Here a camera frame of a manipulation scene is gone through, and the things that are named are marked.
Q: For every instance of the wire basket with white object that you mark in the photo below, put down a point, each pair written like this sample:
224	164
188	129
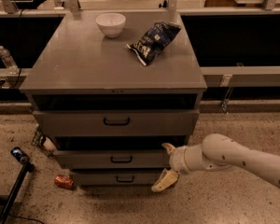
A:
43	143

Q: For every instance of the blue soda can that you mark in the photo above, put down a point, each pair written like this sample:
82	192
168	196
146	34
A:
19	155

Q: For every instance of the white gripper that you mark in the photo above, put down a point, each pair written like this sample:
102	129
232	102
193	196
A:
177	160

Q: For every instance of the dark blue chip bag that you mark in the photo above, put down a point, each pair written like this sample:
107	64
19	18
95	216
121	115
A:
154	41

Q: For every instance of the white bowl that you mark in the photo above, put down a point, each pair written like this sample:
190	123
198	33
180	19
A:
111	24

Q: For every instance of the grey drawer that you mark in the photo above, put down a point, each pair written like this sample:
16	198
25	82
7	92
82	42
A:
120	177
113	159
116	123

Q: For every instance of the grey bottom drawer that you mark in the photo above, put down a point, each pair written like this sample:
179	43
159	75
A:
120	177

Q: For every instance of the black tripod pole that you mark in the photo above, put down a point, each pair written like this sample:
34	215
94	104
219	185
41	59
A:
26	167

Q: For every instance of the grey drawer cabinet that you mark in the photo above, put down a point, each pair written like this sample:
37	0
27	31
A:
82	70

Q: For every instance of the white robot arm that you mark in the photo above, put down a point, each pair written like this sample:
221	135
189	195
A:
217	152

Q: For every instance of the grey top drawer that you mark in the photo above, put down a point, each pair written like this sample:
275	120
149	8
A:
116	123

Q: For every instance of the clear plastic water bottle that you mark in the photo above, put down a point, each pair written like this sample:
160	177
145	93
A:
8	61

